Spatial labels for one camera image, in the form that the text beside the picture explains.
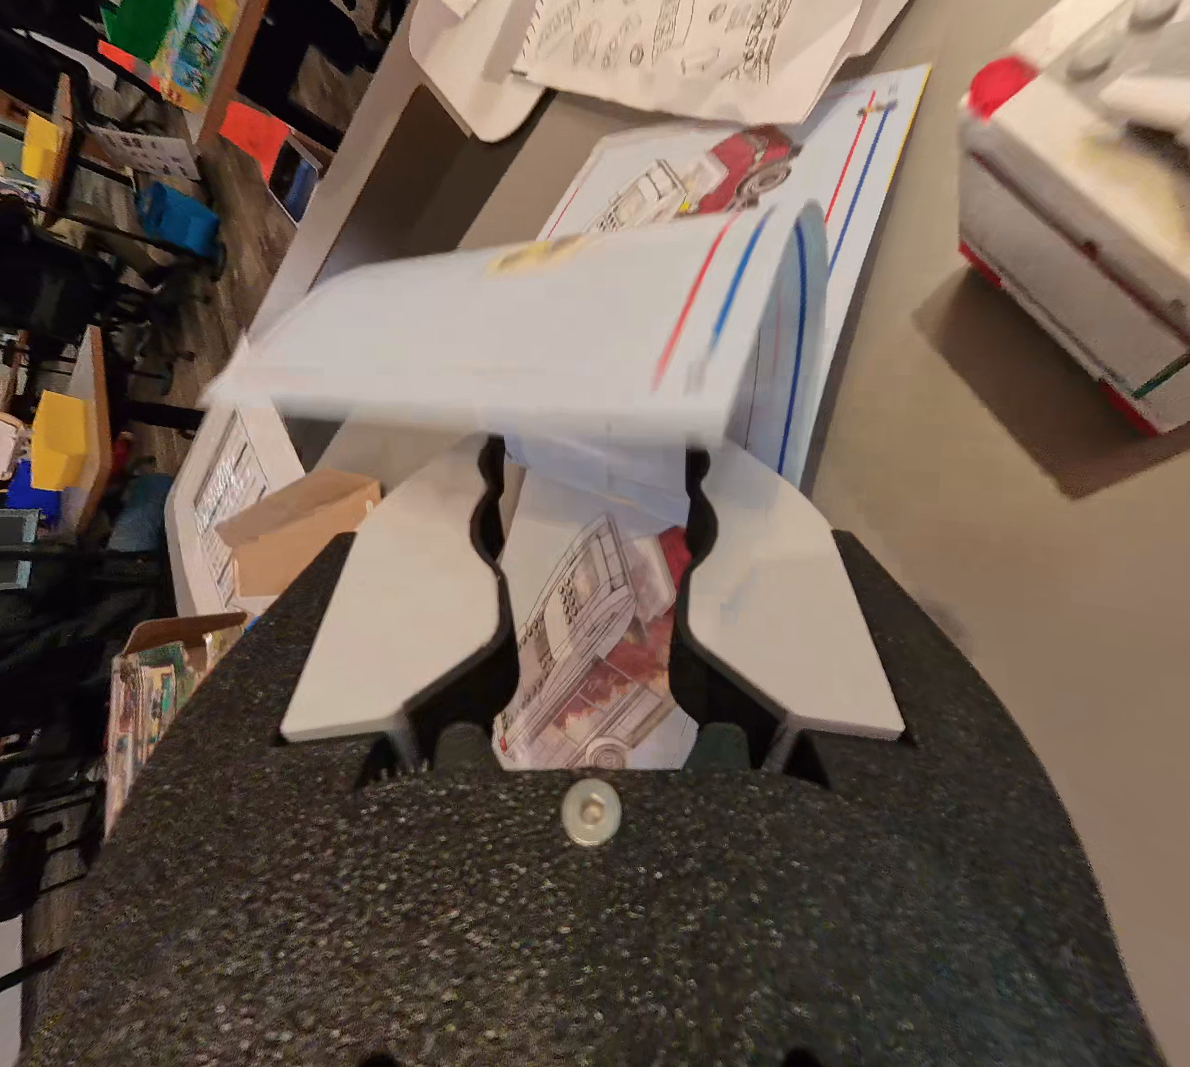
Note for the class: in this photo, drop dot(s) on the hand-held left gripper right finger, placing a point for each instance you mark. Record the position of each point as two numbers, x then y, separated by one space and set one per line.
781 611

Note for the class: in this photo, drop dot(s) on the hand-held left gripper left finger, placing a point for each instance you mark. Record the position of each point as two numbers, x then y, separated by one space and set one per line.
409 611

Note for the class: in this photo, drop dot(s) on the toy brick instruction booklet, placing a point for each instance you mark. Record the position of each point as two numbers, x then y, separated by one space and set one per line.
595 342

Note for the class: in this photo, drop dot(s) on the colourful toy set box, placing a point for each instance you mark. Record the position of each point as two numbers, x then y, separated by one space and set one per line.
154 695

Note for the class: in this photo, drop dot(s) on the green toy set box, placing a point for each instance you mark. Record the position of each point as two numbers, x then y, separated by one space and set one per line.
172 16

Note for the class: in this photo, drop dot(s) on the small brown cardboard box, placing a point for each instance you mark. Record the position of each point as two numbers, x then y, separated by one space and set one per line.
297 541

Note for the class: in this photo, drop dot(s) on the yellow plastic bin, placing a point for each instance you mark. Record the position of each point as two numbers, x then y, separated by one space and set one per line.
45 146
61 440

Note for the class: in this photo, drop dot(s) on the blue plastic bin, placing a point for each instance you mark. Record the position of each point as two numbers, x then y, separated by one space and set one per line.
181 223

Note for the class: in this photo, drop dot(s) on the orange red paper sheet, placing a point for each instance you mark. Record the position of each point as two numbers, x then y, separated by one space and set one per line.
253 130

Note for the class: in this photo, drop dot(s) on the white toy brick model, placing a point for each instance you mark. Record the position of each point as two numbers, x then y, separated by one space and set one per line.
1078 183

